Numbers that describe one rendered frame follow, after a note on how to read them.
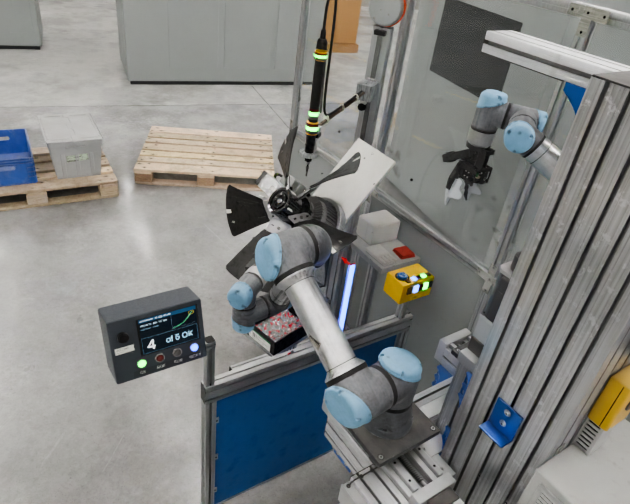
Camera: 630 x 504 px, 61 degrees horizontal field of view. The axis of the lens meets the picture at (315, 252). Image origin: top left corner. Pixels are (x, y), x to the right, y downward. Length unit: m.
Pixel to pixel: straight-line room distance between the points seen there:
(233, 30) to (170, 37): 0.80
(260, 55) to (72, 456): 5.90
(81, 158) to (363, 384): 3.67
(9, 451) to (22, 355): 0.62
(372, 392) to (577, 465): 0.49
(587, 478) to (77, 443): 2.18
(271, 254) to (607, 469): 0.93
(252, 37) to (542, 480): 6.77
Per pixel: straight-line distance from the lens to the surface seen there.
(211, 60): 7.48
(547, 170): 1.53
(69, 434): 2.90
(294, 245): 1.39
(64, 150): 4.61
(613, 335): 1.18
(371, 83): 2.49
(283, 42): 7.68
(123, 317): 1.51
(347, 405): 1.32
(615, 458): 1.51
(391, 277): 2.06
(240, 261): 2.15
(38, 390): 3.13
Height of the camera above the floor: 2.23
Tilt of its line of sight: 33 degrees down
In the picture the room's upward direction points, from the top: 8 degrees clockwise
